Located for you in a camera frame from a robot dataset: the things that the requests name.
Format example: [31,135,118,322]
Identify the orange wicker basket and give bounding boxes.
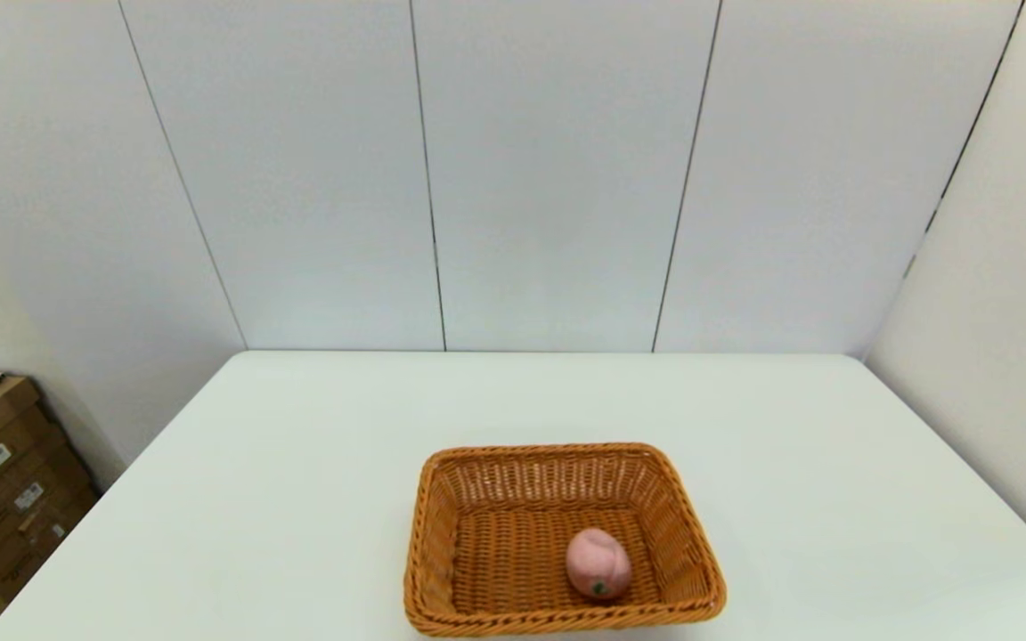
[403,442,729,637]

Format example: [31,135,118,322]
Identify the pink plush peach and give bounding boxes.
[566,527,632,600]

